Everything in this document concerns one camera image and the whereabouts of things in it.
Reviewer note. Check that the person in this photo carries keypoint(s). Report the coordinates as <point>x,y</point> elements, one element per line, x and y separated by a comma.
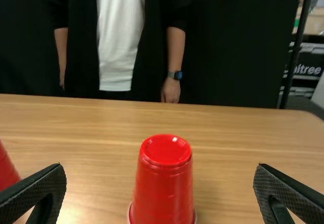
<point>119,44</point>

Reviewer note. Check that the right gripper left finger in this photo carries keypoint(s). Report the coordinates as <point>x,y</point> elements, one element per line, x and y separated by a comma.
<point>22,196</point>

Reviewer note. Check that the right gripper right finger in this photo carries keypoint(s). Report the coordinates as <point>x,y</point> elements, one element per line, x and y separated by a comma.
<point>291,193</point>

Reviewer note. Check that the cardboard box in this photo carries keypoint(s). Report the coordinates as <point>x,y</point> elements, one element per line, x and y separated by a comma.
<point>314,21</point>

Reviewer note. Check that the black storage case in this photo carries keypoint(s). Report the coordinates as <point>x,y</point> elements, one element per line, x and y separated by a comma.
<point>307,69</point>

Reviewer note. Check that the red cup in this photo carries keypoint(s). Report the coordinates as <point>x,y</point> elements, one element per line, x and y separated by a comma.
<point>162,183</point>
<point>6,168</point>

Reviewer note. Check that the grey mesh chair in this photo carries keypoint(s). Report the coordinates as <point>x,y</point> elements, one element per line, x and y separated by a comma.
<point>306,107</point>

